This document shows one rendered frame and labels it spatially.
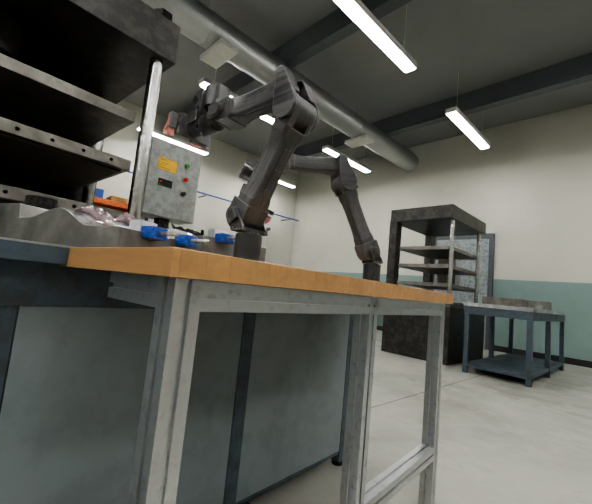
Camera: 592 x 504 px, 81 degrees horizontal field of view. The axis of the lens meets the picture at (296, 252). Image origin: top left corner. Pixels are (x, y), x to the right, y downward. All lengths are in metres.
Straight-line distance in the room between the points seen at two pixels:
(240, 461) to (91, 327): 0.66
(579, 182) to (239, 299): 7.17
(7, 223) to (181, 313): 0.76
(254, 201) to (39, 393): 0.60
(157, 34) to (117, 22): 0.19
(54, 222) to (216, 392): 0.63
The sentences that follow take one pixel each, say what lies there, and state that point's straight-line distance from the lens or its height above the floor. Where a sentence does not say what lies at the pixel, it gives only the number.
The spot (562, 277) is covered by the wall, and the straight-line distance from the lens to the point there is 7.25.
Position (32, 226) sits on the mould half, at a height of 0.85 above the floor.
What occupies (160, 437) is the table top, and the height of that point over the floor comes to 0.55.
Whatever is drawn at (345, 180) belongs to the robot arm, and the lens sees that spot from 1.24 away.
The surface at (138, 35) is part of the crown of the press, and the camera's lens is 2.00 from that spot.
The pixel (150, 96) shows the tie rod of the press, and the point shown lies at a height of 1.60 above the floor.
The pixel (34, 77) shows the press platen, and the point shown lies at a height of 1.50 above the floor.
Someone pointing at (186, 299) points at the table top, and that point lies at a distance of 0.52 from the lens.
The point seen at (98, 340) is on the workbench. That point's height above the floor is 0.60.
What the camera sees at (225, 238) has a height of 0.89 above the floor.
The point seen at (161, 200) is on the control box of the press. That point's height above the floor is 1.15.
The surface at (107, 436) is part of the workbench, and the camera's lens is 1.02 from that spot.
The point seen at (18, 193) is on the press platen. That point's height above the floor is 1.02.
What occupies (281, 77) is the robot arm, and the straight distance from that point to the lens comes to 0.84.
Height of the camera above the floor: 0.76
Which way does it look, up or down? 6 degrees up
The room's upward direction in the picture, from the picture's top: 6 degrees clockwise
